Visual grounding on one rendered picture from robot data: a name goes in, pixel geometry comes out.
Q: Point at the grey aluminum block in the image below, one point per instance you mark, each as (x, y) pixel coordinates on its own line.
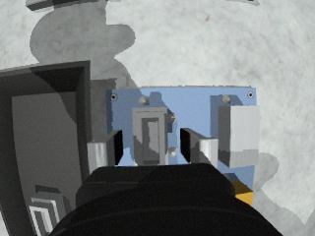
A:
(239, 135)

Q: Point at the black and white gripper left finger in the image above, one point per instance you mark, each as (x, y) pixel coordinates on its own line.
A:
(108, 151)

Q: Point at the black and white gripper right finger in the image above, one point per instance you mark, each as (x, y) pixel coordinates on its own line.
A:
(197, 148)

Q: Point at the grey block with rectangular pocket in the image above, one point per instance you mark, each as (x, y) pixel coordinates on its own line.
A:
(47, 209)
(153, 139)

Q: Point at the yellow rectangular block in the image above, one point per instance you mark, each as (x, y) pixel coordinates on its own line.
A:
(242, 192)

